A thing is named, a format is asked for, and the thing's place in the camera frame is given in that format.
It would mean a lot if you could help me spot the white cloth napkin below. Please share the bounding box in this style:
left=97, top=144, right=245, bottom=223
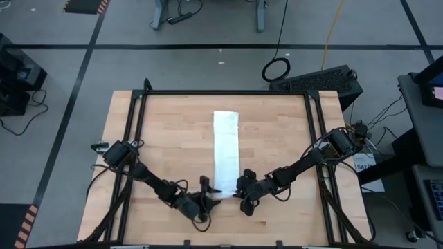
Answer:
left=213, top=110, right=240, bottom=200

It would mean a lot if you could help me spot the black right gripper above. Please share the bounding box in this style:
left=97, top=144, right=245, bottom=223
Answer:
left=233, top=168, right=280, bottom=217

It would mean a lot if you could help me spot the black hanging cable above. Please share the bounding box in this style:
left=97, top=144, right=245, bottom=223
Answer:
left=261, top=0, right=292, bottom=84

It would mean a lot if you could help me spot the dark screen monitor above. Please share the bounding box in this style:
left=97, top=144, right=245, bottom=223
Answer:
left=414, top=55, right=443, bottom=109

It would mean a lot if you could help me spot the grey desk leg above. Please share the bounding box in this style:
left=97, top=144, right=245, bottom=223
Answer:
left=256, top=0, right=267, bottom=33
left=150, top=0, right=168, bottom=31

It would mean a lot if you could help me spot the black power adapter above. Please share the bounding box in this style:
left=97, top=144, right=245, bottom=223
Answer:
left=353, top=122, right=370, bottom=140

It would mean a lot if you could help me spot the grey desk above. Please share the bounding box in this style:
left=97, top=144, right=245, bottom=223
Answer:
left=411, top=164, right=443, bottom=239
left=397, top=71, right=443, bottom=167

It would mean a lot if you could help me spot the black power strip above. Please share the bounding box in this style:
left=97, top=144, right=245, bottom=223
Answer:
left=167, top=12, right=194, bottom=26

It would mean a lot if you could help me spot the black table frame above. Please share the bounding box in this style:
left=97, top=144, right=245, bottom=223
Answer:
left=76, top=77, right=375, bottom=249

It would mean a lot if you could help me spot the white paper sheet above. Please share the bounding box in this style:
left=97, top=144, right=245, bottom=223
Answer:
left=352, top=151, right=386, bottom=194

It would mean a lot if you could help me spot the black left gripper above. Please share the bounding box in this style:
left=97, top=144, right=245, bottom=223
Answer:
left=174, top=175, right=223, bottom=221

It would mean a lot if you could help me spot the black computer tower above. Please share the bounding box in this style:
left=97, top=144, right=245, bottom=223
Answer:
left=269, top=64, right=364, bottom=112

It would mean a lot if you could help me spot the laptop keyboard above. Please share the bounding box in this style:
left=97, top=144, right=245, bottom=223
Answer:
left=424, top=178, right=443, bottom=222

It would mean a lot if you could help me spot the striped hazard mat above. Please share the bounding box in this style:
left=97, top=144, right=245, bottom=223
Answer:
left=0, top=203, right=39, bottom=249
left=62, top=0, right=111, bottom=15

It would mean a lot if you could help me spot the yellow hanging cable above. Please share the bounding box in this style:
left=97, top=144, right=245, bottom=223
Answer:
left=320, top=0, right=346, bottom=71

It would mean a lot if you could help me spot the black equipment rack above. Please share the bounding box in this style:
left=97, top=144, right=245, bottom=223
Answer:
left=0, top=33, right=48, bottom=117

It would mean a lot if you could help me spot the black desk base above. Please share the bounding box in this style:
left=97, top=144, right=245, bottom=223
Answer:
left=358, top=127, right=426, bottom=186

